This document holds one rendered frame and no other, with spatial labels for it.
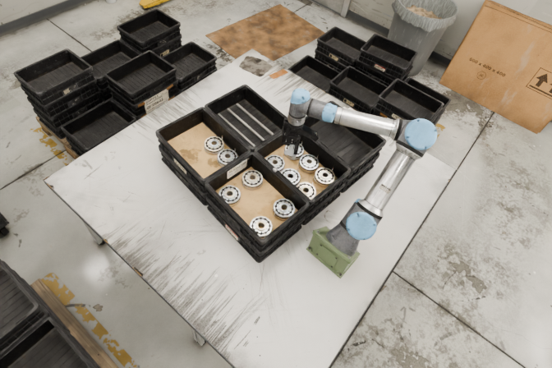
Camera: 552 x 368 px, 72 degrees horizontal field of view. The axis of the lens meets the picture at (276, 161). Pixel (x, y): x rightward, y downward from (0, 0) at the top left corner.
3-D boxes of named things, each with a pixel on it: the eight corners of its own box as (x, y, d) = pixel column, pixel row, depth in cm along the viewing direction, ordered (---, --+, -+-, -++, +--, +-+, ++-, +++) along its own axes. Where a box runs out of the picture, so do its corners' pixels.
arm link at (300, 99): (309, 101, 151) (288, 94, 152) (304, 121, 159) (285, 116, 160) (315, 90, 156) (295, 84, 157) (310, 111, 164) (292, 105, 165)
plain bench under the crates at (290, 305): (411, 227, 279) (456, 169, 224) (273, 434, 194) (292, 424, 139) (247, 117, 332) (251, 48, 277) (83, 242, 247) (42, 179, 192)
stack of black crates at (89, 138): (117, 120, 295) (110, 98, 277) (143, 140, 285) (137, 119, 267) (70, 149, 274) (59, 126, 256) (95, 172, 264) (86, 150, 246)
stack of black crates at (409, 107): (420, 144, 312) (445, 103, 277) (404, 164, 296) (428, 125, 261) (378, 119, 325) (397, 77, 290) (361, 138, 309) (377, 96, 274)
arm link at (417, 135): (365, 238, 164) (437, 128, 155) (365, 248, 149) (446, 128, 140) (341, 223, 165) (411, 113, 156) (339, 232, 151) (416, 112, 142)
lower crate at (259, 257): (303, 227, 190) (307, 216, 180) (258, 266, 175) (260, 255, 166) (250, 177, 206) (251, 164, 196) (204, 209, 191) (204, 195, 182)
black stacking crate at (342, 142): (380, 155, 210) (387, 141, 201) (347, 183, 196) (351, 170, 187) (327, 114, 226) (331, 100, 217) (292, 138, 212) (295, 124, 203)
